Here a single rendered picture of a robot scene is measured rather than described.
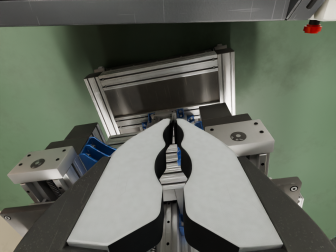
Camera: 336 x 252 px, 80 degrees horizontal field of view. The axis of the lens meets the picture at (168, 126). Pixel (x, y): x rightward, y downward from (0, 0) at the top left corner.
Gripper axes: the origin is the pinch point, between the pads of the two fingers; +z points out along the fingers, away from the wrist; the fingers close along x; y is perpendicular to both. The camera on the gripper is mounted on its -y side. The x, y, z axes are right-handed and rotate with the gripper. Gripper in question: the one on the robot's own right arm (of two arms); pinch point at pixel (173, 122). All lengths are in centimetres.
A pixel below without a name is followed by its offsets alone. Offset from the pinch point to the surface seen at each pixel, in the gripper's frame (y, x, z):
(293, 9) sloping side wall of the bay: -4.7, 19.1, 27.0
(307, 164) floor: 118, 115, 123
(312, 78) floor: 40, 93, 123
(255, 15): -3.8, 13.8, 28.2
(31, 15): -4.7, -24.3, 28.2
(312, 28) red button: 0, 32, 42
